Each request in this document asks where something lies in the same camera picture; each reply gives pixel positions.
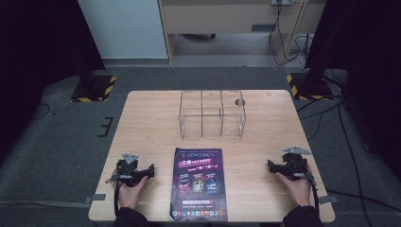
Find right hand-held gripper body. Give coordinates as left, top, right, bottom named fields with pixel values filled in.
left=281, top=146, right=313, bottom=183

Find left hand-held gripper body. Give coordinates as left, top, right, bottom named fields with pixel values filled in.
left=114, top=153, right=147, bottom=187

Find person's left hand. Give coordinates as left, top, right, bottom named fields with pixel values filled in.
left=111, top=171, right=149, bottom=210

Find person's right hand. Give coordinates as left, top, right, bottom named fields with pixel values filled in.
left=274, top=164, right=314, bottom=208

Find grey tape strip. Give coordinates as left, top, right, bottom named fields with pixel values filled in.
left=317, top=195, right=340, bottom=205
left=83, top=193, right=107, bottom=205

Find purple printed flyer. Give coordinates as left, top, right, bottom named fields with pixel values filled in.
left=169, top=147, right=229, bottom=222

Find clear acrylic divided organizer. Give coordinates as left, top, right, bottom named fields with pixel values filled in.
left=178, top=90, right=247, bottom=141

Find striped black stand base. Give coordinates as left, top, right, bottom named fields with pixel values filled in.
left=70, top=74, right=118, bottom=104
left=285, top=72, right=336, bottom=102

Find black curtain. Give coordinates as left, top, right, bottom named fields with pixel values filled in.
left=304, top=0, right=401, bottom=183
left=0, top=0, right=107, bottom=165

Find white cabinet panel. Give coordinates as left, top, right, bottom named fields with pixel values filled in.
left=77, top=0, right=168, bottom=61

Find light wooden desk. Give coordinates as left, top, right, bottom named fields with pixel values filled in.
left=157, top=0, right=327, bottom=65

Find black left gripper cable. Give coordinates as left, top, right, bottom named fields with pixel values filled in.
left=104, top=173, right=125, bottom=218

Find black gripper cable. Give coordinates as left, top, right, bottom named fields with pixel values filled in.
left=291, top=159, right=321, bottom=219
left=104, top=173, right=125, bottom=218

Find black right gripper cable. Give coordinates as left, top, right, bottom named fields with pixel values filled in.
left=291, top=159, right=321, bottom=219

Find thin black floor cable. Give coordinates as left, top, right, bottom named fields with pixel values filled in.
left=30, top=102, right=51, bottom=121

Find black hanging desk cables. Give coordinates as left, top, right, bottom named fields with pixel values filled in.
left=268, top=0, right=315, bottom=68

